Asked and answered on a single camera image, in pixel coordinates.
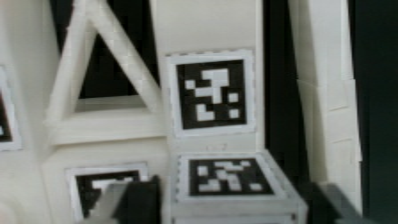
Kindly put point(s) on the white tagged cube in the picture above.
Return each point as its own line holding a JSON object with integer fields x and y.
{"x": 227, "y": 189}

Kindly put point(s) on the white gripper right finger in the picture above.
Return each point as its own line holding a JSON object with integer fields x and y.
{"x": 330, "y": 208}

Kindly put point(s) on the white chair back frame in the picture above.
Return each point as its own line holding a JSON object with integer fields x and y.
{"x": 124, "y": 138}

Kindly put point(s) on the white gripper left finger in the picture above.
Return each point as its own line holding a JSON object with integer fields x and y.
{"x": 128, "y": 205}

